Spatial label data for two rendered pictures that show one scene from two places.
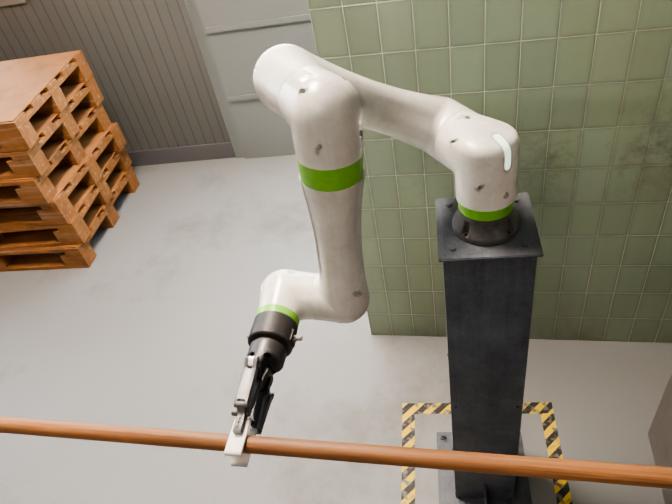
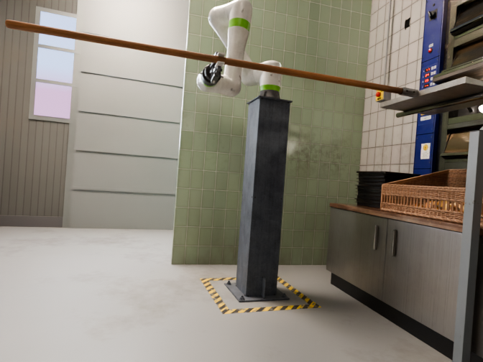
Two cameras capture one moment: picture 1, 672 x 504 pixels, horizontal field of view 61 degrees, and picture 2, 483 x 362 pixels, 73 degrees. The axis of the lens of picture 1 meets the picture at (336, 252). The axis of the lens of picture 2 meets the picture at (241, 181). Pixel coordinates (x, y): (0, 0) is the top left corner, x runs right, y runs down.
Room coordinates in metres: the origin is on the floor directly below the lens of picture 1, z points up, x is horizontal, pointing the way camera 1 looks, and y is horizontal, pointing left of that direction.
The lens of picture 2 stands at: (-0.70, 0.89, 0.70)
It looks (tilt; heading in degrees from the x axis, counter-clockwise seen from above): 0 degrees down; 327
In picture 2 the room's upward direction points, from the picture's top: 4 degrees clockwise
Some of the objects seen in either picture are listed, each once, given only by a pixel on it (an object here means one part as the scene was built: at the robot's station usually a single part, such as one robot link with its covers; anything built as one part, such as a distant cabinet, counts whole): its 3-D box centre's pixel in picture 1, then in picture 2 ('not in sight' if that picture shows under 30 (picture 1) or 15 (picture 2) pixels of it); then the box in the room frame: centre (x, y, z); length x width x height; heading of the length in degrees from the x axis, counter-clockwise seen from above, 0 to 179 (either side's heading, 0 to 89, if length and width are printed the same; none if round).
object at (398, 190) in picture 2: not in sight; (455, 191); (0.13, -0.97, 0.72); 0.56 x 0.49 x 0.28; 162
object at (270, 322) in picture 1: (274, 336); (211, 75); (0.77, 0.16, 1.20); 0.12 x 0.06 x 0.09; 72
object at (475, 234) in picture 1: (483, 199); (265, 98); (1.02, -0.36, 1.23); 0.26 x 0.15 x 0.06; 166
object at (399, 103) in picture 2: not in sight; (444, 99); (0.18, -0.89, 1.19); 0.55 x 0.36 x 0.03; 162
